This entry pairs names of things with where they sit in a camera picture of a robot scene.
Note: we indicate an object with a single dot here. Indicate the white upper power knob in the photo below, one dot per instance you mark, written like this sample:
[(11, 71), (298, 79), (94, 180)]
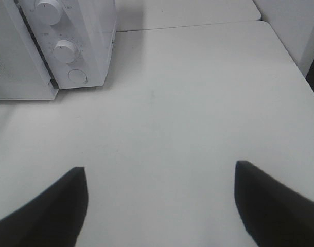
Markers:
[(49, 11)]

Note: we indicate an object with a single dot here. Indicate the white microwave oven body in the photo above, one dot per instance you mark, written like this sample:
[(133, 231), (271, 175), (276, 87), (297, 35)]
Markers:
[(90, 26)]

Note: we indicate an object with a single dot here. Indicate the white timer knob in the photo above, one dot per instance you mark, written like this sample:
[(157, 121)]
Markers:
[(65, 51)]

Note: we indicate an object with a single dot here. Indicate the white microwave door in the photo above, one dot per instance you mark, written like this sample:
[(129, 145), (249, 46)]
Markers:
[(23, 74)]

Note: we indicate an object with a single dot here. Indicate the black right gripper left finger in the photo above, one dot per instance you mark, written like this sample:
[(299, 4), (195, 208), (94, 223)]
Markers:
[(53, 218)]

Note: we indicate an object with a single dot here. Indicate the round door release button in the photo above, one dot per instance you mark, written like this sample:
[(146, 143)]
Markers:
[(77, 76)]

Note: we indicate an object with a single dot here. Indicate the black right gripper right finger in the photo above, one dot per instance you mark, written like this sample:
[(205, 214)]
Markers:
[(272, 213)]

